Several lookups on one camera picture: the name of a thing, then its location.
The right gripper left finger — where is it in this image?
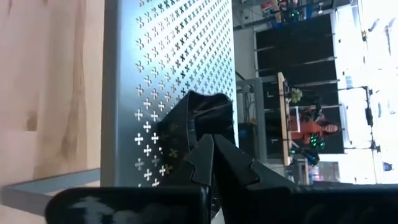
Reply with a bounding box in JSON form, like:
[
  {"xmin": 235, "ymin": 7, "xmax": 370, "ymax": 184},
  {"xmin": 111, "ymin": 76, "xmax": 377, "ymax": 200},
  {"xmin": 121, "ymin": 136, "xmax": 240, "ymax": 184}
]
[{"xmin": 183, "ymin": 133, "xmax": 216, "ymax": 220}]

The person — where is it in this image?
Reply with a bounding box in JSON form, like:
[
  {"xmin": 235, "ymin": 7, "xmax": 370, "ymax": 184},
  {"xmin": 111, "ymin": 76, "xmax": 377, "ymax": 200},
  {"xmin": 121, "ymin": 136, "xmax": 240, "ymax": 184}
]
[{"xmin": 290, "ymin": 109, "xmax": 341, "ymax": 147}]

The small background plant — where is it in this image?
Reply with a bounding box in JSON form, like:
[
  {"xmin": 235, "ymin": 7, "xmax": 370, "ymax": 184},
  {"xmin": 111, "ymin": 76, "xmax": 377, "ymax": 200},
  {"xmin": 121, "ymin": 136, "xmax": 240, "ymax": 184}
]
[{"xmin": 290, "ymin": 88, "xmax": 303, "ymax": 104}]

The grey metal post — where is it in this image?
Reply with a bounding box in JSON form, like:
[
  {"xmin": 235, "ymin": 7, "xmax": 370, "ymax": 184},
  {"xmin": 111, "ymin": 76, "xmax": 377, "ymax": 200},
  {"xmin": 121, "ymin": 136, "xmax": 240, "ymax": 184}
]
[{"xmin": 254, "ymin": 77, "xmax": 268, "ymax": 162}]

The black wavy square mini plate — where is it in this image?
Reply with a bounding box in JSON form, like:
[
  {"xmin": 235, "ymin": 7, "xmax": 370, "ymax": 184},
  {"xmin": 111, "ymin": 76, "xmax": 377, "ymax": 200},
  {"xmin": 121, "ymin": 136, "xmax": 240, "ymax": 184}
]
[{"xmin": 157, "ymin": 90, "xmax": 236, "ymax": 187}]

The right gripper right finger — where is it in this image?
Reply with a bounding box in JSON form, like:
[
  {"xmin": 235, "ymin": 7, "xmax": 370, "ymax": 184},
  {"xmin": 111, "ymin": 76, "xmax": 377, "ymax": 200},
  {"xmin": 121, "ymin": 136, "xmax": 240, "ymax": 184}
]
[{"xmin": 213, "ymin": 134, "xmax": 299, "ymax": 224}]

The black light stand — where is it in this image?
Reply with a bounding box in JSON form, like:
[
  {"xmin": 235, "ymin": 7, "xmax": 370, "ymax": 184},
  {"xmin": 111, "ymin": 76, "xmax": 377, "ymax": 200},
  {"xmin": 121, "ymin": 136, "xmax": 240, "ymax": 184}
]
[{"xmin": 338, "ymin": 85, "xmax": 382, "ymax": 153}]

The grey perforated metal shelf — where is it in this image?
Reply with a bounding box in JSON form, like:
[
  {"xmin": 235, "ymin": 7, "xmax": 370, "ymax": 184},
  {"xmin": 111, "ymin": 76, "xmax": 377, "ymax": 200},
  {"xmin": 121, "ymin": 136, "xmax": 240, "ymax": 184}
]
[{"xmin": 1, "ymin": 0, "xmax": 239, "ymax": 215}]

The wooden background table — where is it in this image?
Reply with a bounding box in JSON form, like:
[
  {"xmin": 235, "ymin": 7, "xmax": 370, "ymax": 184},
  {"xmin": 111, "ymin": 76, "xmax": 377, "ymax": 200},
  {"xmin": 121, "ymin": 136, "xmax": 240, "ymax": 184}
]
[{"xmin": 277, "ymin": 72, "xmax": 292, "ymax": 167}]

